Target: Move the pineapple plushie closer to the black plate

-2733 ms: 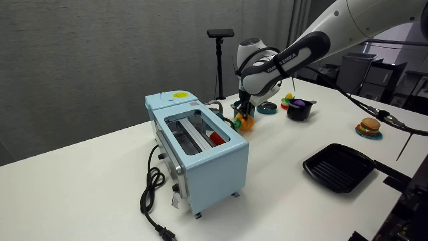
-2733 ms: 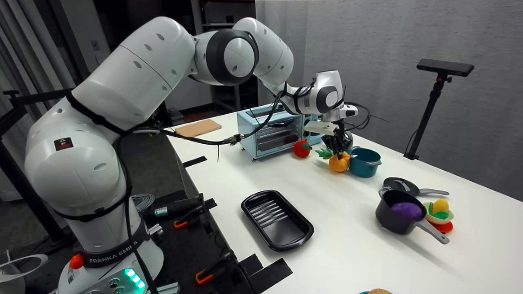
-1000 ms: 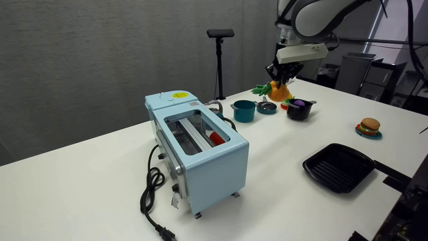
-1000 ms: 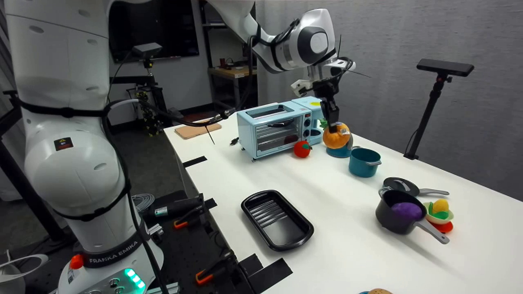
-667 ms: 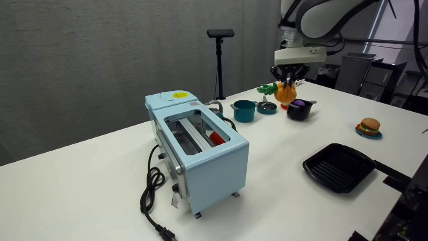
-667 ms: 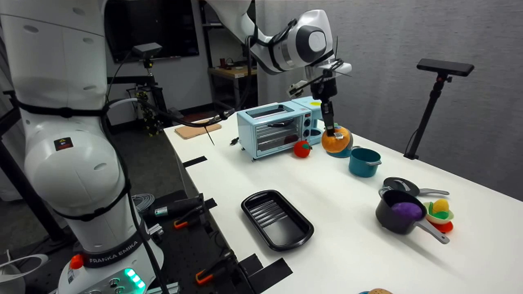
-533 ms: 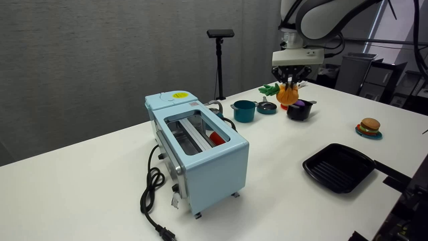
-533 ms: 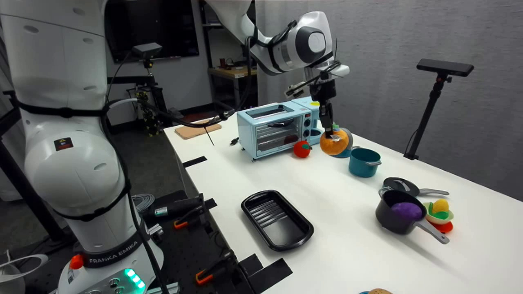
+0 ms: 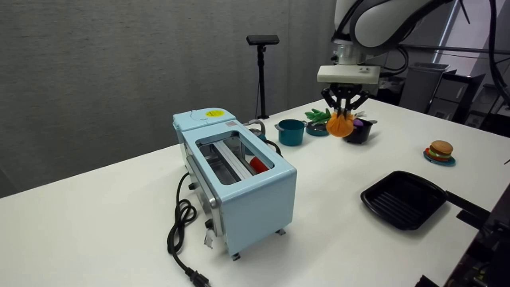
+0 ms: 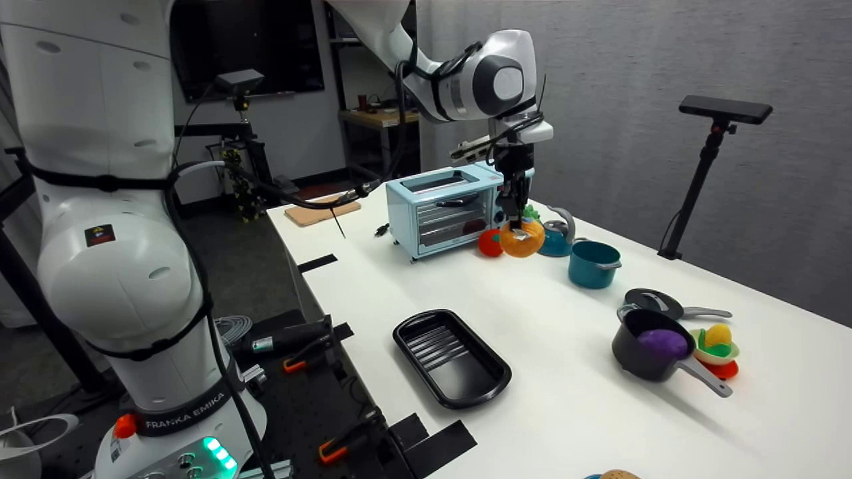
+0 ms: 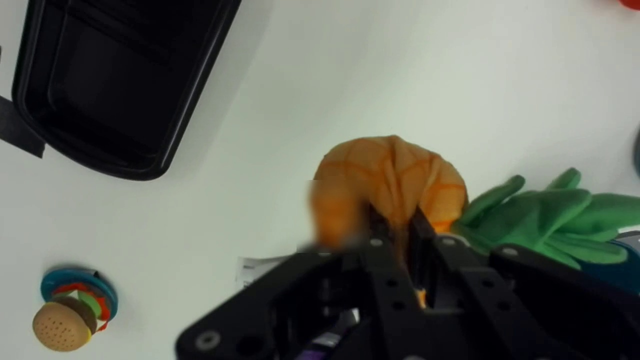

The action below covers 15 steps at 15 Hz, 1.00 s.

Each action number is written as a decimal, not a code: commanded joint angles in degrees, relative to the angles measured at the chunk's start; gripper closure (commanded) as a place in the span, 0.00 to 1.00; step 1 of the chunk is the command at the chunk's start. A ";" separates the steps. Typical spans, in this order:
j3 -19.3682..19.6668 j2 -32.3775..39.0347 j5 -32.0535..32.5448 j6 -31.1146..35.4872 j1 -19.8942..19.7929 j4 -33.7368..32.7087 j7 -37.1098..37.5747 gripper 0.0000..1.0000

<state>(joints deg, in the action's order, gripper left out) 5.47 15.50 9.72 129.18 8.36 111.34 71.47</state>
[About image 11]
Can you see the dark blue object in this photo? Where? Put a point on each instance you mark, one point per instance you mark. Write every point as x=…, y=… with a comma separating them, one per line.
x=617, y=272

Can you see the toy burger on blue base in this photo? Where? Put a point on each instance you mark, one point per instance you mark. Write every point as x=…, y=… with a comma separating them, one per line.
x=70, y=315

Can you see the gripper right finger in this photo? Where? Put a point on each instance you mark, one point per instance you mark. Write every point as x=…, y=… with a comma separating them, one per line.
x=500, y=300

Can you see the black tape strip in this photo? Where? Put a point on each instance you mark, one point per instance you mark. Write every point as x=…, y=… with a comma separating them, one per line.
x=17, y=130

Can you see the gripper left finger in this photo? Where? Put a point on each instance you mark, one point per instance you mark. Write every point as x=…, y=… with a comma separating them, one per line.
x=320, y=280

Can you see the white paper tag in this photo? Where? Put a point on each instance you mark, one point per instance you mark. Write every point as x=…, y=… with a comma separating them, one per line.
x=255, y=270

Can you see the pineapple plushie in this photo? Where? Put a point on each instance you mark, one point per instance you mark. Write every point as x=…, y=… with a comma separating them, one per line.
x=390, y=170

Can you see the red object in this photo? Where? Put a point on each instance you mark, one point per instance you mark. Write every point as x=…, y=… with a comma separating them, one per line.
x=631, y=3

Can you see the black plate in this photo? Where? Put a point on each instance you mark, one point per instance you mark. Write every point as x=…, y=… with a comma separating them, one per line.
x=115, y=85

